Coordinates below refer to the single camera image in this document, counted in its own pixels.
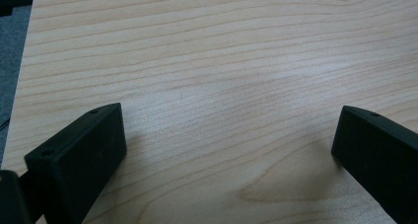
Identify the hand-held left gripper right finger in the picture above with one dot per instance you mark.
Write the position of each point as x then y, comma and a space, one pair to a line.
381, 158

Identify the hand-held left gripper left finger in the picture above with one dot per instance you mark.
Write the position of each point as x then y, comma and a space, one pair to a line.
77, 161

